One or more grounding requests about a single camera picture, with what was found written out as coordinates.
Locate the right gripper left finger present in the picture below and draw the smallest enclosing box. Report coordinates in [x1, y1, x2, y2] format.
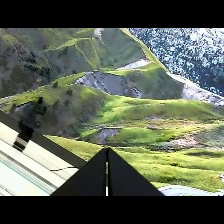
[51, 147, 108, 197]

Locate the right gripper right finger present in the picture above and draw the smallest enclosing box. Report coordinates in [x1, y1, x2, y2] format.
[107, 147, 164, 197]

